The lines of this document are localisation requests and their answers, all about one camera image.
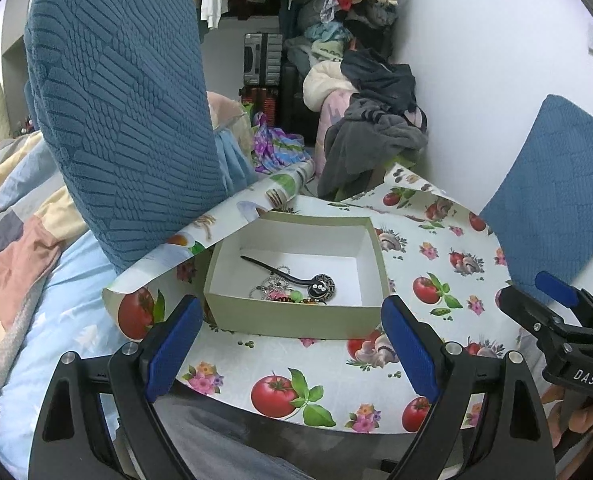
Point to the black suitcase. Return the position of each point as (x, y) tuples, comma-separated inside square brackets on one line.
[(296, 100)]

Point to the black hair stick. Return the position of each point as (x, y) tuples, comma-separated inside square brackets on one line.
[(321, 287)]

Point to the green cardboard box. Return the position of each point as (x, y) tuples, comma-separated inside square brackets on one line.
[(301, 317)]

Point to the heap of assorted clothes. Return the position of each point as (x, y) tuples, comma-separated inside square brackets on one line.
[(326, 35)]

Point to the navy jacket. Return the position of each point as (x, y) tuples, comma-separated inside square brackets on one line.
[(376, 77)]

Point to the grey hard-shell suitcase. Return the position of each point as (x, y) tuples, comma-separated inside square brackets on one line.
[(261, 60)]

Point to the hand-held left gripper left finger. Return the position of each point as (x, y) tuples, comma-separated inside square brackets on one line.
[(174, 350)]

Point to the person's grey trousers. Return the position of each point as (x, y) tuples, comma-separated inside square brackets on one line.
[(226, 440)]

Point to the cream puffy jacket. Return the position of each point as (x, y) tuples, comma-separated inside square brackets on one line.
[(324, 80)]

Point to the purple floral cloth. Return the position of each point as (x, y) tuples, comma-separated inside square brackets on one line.
[(279, 147)]

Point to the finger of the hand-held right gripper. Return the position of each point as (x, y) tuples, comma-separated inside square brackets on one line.
[(531, 312), (556, 282)]

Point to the person's right hand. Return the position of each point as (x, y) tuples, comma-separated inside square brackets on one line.
[(584, 417)]

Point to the fruit-print tablecloth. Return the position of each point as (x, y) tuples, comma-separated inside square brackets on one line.
[(276, 360)]

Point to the grey fleece garment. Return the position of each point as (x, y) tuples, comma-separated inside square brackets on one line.
[(371, 135)]

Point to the small blue chair cover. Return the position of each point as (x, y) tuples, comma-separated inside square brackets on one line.
[(551, 185)]

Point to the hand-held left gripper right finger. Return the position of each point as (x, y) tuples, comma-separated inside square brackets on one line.
[(411, 350)]

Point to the light blue cloth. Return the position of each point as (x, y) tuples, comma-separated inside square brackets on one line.
[(234, 165)]

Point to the light blue bedsheet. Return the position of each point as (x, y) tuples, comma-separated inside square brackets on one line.
[(51, 320)]

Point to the red and black crate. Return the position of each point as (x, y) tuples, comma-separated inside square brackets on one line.
[(259, 102)]

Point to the patchwork quilt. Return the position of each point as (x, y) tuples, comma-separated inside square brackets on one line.
[(16, 240)]

